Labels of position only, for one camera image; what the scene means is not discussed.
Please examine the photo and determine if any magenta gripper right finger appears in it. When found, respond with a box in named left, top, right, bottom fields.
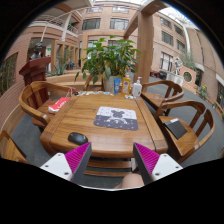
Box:
left=133, top=143, right=182, bottom=185

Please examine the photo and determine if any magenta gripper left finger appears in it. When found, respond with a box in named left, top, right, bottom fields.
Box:
left=41, top=142, right=92, bottom=184

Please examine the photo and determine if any black computer mouse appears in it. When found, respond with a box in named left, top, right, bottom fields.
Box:
left=68, top=132, right=88, bottom=146

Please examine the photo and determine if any grey bear mouse pad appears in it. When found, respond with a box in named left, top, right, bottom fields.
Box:
left=94, top=106, right=138, bottom=131

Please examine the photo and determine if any person's knee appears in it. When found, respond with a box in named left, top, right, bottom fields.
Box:
left=116, top=173, right=144, bottom=189

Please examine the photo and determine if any black notebook on chair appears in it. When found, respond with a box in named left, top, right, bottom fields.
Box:
left=164, top=118, right=187, bottom=139

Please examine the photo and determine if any wooden armchair right near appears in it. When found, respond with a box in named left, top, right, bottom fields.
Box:
left=155, top=100, right=215, bottom=163

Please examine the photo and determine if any wooden armchair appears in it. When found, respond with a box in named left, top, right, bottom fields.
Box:
left=19, top=81, right=76, bottom=129
left=155, top=100, right=215, bottom=163
left=141, top=80, right=184, bottom=110

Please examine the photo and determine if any wooden table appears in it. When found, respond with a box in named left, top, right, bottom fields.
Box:
left=39, top=91, right=169, bottom=178

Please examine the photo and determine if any wooden chair bottom left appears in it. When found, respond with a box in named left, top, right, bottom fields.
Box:
left=0, top=130, right=27, bottom=164

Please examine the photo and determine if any wooden armchair right far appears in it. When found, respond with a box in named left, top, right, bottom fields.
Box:
left=141, top=80, right=184, bottom=110

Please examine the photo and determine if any wooden armchair left near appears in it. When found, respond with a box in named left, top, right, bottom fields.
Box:
left=19, top=81, right=76, bottom=129

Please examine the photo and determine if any white pump bottle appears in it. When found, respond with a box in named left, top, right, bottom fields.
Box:
left=132, top=78, right=142, bottom=97

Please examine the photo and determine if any yellow orange bottle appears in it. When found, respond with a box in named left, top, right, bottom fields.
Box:
left=122, top=74, right=131, bottom=95

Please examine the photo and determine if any blue tube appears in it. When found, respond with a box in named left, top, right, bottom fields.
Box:
left=114, top=78, right=121, bottom=95

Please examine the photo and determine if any dark red wooden podium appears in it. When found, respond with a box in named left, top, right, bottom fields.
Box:
left=19, top=57, right=51, bottom=85

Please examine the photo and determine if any white statue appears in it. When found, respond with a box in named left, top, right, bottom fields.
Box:
left=174, top=57, right=183, bottom=75

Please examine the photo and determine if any green potted plant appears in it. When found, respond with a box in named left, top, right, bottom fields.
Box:
left=75, top=38, right=141, bottom=89

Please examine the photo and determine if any dark bust statue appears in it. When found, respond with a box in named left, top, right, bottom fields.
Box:
left=30, top=42, right=42, bottom=60

